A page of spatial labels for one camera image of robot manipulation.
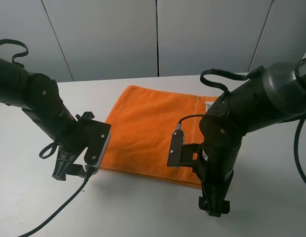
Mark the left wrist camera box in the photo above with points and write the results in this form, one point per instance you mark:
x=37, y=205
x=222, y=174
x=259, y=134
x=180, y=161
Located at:
x=95, y=136

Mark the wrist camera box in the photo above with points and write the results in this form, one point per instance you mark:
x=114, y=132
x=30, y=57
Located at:
x=180, y=154
x=95, y=136

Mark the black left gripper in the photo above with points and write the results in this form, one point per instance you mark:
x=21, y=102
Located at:
x=71, y=148

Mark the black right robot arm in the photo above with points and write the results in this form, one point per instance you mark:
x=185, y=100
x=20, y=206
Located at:
x=263, y=97

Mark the orange terry towel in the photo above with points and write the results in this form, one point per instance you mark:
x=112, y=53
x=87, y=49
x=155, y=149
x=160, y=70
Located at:
x=142, y=122

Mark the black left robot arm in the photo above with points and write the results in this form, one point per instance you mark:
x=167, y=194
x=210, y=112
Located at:
x=38, y=97

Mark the white towel label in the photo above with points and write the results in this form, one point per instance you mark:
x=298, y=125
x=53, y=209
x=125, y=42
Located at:
x=208, y=105

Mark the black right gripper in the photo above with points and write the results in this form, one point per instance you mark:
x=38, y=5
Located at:
x=215, y=171

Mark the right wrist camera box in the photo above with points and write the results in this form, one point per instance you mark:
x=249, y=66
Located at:
x=180, y=154

